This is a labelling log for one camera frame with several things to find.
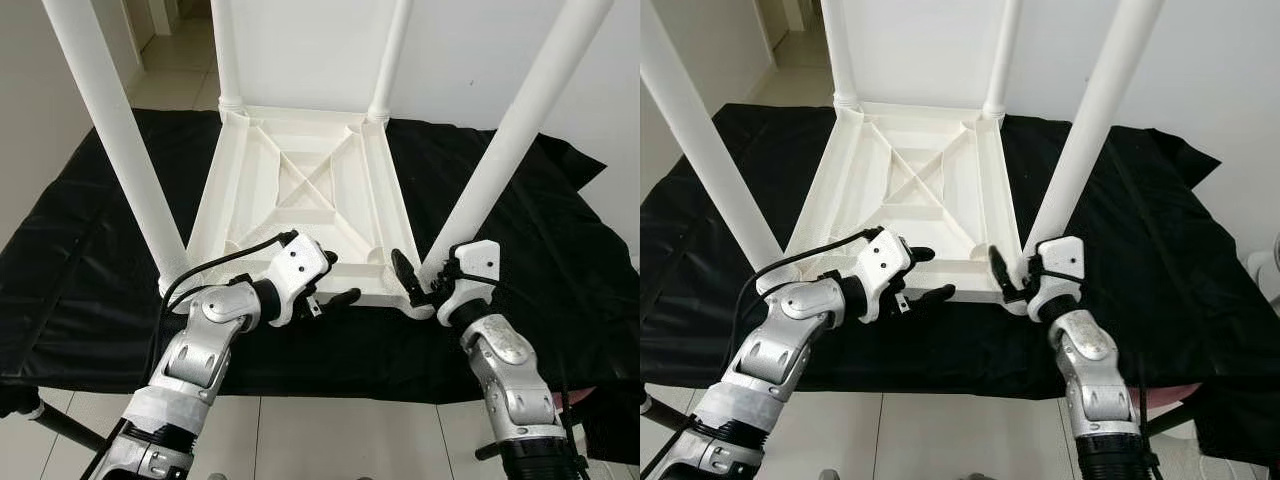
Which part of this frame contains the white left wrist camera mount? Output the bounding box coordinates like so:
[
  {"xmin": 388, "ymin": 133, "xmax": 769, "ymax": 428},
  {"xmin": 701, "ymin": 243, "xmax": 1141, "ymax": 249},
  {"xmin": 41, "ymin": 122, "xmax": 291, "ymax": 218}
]
[
  {"xmin": 262, "ymin": 232, "xmax": 334, "ymax": 329},
  {"xmin": 850, "ymin": 228, "xmax": 916, "ymax": 323}
]

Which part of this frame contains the white plastic table top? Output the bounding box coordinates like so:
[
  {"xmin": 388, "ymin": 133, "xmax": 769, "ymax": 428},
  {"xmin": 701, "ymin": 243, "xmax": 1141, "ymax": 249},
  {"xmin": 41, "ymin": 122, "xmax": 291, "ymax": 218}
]
[
  {"xmin": 755, "ymin": 100, "xmax": 1031, "ymax": 313},
  {"xmin": 160, "ymin": 100, "xmax": 441, "ymax": 319}
]

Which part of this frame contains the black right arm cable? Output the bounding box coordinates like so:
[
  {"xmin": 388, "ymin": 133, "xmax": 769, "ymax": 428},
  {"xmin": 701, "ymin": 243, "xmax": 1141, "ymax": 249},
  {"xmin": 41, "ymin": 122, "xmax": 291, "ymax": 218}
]
[
  {"xmin": 1030, "ymin": 262, "xmax": 1161, "ymax": 471},
  {"xmin": 440, "ymin": 262, "xmax": 586, "ymax": 471}
]

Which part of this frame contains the black cloth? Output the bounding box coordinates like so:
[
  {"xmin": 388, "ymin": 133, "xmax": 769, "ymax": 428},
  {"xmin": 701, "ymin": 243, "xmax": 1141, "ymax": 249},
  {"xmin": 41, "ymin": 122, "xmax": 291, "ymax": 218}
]
[
  {"xmin": 640, "ymin": 102, "xmax": 1280, "ymax": 466},
  {"xmin": 0, "ymin": 105, "xmax": 641, "ymax": 466}
]

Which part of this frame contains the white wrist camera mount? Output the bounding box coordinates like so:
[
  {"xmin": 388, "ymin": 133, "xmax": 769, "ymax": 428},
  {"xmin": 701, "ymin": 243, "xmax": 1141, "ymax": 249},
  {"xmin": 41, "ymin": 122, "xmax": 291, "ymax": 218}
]
[
  {"xmin": 262, "ymin": 232, "xmax": 334, "ymax": 329},
  {"xmin": 850, "ymin": 228, "xmax": 916, "ymax": 323},
  {"xmin": 1028, "ymin": 236, "xmax": 1086, "ymax": 321},
  {"xmin": 435, "ymin": 240, "xmax": 501, "ymax": 326}
]

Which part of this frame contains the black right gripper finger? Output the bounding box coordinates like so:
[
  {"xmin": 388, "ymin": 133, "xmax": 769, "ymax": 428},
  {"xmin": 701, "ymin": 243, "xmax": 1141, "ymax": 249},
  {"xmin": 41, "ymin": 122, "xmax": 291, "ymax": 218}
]
[
  {"xmin": 390, "ymin": 248, "xmax": 426, "ymax": 307},
  {"xmin": 988, "ymin": 245, "xmax": 1023, "ymax": 303}
]

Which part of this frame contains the white plastic table leg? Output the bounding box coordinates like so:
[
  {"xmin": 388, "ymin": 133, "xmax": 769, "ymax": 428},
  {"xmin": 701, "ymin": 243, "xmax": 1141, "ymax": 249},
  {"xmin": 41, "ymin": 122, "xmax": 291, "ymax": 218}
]
[
  {"xmin": 983, "ymin": 0, "xmax": 1023, "ymax": 121},
  {"xmin": 418, "ymin": 0, "xmax": 616, "ymax": 291},
  {"xmin": 640, "ymin": 0, "xmax": 786, "ymax": 286},
  {"xmin": 366, "ymin": 0, "xmax": 415, "ymax": 123},
  {"xmin": 822, "ymin": 0, "xmax": 861, "ymax": 109},
  {"xmin": 1020, "ymin": 0, "xmax": 1166, "ymax": 276},
  {"xmin": 208, "ymin": 0, "xmax": 246, "ymax": 111},
  {"xmin": 40, "ymin": 0, "xmax": 191, "ymax": 291}
]

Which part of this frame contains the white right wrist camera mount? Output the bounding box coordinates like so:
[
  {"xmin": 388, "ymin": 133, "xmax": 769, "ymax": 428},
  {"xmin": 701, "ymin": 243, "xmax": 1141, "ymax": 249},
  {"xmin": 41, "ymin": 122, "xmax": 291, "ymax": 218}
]
[
  {"xmin": 435, "ymin": 240, "xmax": 501, "ymax": 326},
  {"xmin": 1028, "ymin": 236, "xmax": 1086, "ymax": 321}
]

